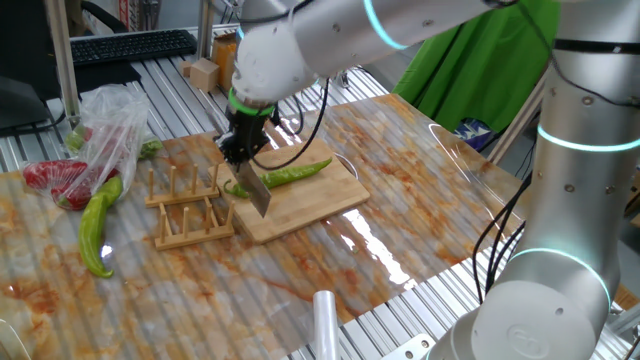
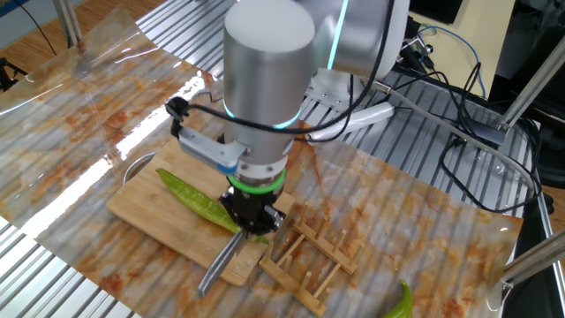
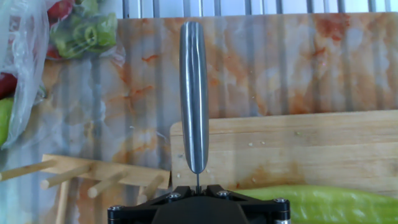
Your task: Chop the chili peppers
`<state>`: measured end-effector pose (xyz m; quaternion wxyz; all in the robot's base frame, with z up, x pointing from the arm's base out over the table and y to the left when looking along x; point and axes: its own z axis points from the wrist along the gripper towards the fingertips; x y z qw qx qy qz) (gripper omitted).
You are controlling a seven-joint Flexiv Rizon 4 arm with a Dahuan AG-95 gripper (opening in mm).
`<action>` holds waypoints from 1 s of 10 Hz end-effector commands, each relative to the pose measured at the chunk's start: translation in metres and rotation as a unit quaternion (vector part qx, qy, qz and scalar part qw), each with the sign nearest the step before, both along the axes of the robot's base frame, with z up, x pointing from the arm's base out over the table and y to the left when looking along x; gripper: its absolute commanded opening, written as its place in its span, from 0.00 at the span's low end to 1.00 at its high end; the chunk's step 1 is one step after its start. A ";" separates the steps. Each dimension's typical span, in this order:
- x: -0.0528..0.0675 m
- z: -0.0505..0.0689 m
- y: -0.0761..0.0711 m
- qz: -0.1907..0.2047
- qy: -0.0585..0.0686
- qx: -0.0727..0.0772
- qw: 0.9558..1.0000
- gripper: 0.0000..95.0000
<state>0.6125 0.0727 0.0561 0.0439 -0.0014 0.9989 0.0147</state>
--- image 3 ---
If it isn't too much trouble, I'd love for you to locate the plastic bag of peppers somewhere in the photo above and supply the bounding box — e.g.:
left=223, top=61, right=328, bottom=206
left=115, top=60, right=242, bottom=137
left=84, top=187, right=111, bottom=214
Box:
left=49, top=0, right=118, bottom=59

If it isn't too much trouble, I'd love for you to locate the red chili pepper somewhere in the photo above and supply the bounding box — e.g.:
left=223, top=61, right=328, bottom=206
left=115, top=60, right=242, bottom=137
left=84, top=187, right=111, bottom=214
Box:
left=45, top=0, right=75, bottom=60
left=0, top=73, right=18, bottom=100

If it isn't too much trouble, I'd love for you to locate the clear plastic bag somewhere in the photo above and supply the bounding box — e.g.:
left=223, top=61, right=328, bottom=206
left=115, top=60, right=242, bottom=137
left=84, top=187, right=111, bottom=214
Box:
left=0, top=0, right=127, bottom=150

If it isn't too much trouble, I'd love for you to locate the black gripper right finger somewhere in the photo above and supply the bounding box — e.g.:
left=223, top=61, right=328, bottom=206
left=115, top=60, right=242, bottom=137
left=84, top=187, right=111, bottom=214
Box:
left=200, top=184, right=292, bottom=224

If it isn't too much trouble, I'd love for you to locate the marble pattern plastic mat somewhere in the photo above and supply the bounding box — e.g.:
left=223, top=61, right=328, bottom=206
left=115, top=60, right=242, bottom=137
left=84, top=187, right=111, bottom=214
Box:
left=0, top=12, right=398, bottom=224

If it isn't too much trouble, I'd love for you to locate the wooden cutting board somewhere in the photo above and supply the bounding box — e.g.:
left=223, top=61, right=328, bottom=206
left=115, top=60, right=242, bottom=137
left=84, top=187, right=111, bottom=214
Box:
left=170, top=109, right=398, bottom=200

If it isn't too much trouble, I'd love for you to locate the wooden peg rack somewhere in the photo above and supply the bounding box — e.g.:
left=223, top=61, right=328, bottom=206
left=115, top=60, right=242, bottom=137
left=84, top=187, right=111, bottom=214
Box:
left=0, top=154, right=171, bottom=224

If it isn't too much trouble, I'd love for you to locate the steel cleaver knife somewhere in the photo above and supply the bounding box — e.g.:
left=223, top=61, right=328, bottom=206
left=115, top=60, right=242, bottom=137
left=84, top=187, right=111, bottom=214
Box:
left=178, top=21, right=210, bottom=189

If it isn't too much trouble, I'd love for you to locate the curved green chili pepper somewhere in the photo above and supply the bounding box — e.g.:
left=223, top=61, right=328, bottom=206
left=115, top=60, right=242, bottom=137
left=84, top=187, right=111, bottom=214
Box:
left=0, top=98, right=15, bottom=147

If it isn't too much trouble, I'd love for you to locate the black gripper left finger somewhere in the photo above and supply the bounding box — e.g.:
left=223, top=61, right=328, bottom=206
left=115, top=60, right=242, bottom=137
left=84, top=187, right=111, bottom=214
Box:
left=107, top=185, right=198, bottom=224

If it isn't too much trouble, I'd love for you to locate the long green chili pepper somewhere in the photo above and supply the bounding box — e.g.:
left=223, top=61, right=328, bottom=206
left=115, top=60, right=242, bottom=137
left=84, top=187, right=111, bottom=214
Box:
left=236, top=184, right=398, bottom=224

